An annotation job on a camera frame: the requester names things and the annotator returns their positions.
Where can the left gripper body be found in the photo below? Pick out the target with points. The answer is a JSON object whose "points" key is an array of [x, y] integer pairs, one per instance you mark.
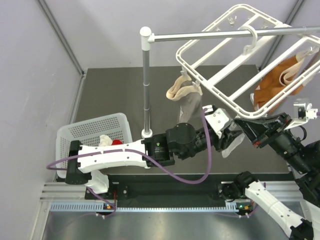
{"points": [[223, 141]]}

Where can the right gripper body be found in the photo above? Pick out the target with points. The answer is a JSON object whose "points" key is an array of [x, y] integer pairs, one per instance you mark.
{"points": [[280, 122]]}

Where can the white clip sock hanger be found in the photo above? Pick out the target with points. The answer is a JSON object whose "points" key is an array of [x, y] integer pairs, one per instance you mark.
{"points": [[262, 28]]}

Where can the orange beige sock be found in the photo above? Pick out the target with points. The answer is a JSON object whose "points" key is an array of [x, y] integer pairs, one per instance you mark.
{"points": [[277, 77]]}

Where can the grey beige sock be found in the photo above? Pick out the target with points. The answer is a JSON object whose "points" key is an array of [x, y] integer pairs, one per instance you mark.
{"points": [[188, 96]]}

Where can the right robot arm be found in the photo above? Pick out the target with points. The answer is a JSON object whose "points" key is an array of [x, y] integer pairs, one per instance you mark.
{"points": [[293, 225]]}

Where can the red sock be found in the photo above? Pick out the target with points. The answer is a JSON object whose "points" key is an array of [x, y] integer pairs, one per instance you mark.
{"points": [[116, 142]]}

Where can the dark grey table mat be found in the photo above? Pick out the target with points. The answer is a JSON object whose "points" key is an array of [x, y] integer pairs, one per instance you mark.
{"points": [[120, 90]]}

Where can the metal drying rack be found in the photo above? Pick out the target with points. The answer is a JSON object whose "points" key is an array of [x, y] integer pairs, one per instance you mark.
{"points": [[147, 75]]}

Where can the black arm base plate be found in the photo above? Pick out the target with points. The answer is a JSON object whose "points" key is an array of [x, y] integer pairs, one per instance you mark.
{"points": [[162, 191]]}

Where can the slotted grey cable duct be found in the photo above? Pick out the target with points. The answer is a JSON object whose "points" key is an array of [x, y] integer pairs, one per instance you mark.
{"points": [[101, 207]]}

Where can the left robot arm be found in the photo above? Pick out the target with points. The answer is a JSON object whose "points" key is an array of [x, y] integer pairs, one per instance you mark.
{"points": [[160, 150]]}

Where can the white sock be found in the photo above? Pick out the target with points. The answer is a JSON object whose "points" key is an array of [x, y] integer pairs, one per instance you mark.
{"points": [[104, 141], [239, 139]]}

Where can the white perforated plastic basket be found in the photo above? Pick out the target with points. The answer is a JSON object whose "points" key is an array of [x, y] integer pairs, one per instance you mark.
{"points": [[88, 132]]}

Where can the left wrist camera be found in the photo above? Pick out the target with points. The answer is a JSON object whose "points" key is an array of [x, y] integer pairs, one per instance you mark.
{"points": [[218, 119]]}

